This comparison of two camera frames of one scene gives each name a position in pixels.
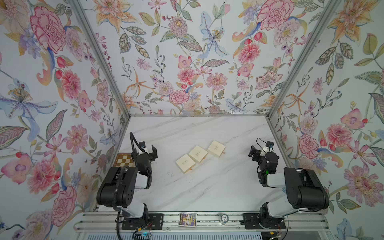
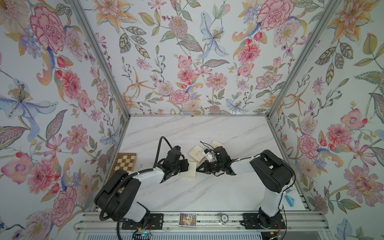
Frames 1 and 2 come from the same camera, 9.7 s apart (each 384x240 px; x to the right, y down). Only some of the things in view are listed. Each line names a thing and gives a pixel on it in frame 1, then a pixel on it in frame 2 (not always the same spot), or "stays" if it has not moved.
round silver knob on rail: (224, 218) stays
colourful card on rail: (187, 220) stays
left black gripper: (154, 155) to (185, 167)
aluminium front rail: (308, 221) stays
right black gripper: (257, 154) to (206, 165)
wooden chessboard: (124, 159) stays
